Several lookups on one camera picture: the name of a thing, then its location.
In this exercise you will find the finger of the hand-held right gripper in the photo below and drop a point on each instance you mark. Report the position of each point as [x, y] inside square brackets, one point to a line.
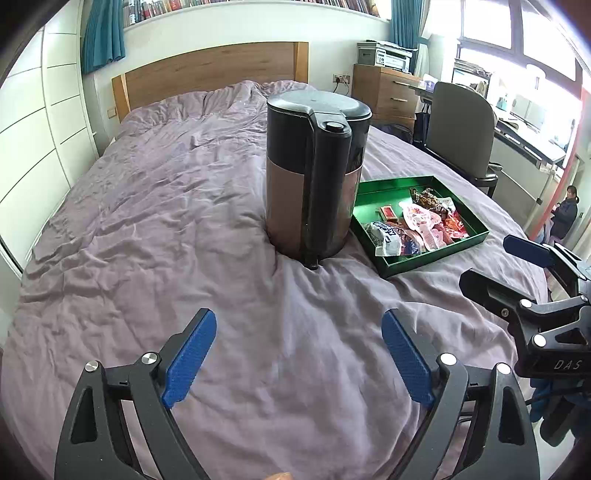
[489, 290]
[531, 249]

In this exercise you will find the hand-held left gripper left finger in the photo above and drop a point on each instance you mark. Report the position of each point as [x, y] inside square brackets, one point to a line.
[189, 357]

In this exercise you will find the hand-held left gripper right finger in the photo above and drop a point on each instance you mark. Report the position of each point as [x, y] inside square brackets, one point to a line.
[408, 357]

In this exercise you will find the red and orange snack pouch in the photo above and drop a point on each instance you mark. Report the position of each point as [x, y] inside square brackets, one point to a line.
[455, 226]

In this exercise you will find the green tray box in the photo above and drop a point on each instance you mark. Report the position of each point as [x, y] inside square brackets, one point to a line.
[415, 265]

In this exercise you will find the pink flower-shaped snack packet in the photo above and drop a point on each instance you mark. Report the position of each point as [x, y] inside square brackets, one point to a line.
[425, 226]

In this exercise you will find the brown snack bag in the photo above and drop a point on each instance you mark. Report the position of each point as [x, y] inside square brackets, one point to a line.
[429, 199]

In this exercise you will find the blue and white cookie bag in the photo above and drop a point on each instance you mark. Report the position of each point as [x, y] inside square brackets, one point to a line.
[385, 237]

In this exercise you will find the small red candy packet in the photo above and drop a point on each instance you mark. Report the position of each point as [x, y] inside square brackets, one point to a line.
[387, 213]

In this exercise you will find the blue cloth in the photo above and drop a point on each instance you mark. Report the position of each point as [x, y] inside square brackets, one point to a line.
[542, 399]

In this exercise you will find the white desk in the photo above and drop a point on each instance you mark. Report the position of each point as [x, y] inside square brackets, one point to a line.
[531, 145]

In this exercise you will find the grey office chair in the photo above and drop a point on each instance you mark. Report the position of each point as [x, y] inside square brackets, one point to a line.
[457, 124]

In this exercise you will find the purple blanket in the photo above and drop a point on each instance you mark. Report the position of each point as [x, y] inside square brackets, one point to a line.
[161, 207]

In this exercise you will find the dark bag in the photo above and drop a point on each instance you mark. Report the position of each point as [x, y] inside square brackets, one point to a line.
[421, 129]

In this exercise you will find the black and brown kettle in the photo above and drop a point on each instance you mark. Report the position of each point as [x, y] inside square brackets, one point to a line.
[295, 184]

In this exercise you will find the wooden dresser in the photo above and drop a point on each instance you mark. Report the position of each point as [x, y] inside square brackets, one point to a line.
[383, 92]

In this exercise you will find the window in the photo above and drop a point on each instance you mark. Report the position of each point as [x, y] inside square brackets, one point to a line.
[489, 23]

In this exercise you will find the grey printer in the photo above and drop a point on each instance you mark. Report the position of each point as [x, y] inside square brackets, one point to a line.
[385, 55]

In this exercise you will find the teal curtain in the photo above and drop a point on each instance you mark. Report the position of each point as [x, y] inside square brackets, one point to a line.
[104, 37]
[406, 23]

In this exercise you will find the white wardrobe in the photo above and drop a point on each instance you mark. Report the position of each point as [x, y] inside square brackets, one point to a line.
[37, 124]

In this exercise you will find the wooden headboard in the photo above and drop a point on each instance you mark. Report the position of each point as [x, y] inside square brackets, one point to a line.
[207, 69]

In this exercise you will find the row of books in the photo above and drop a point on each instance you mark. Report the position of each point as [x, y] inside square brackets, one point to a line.
[207, 5]

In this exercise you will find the wall outlet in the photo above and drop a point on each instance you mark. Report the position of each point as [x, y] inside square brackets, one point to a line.
[341, 78]

